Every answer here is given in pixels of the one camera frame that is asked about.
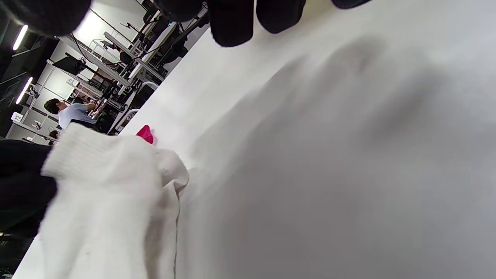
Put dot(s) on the person's right hand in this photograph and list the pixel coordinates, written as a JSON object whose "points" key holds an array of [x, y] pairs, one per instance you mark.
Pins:
{"points": [[232, 23]]}

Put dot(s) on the person's left hand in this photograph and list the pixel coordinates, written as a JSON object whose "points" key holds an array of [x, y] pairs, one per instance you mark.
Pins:
{"points": [[19, 186]]}

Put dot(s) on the pink sock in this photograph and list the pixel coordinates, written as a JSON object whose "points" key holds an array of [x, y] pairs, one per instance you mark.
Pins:
{"points": [[145, 133]]}

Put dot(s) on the ceiling light bar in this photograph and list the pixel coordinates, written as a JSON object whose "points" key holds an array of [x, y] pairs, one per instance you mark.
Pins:
{"points": [[24, 90], [20, 37]]}

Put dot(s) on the white rolling cart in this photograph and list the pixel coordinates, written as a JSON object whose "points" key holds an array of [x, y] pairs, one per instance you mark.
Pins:
{"points": [[151, 83]]}

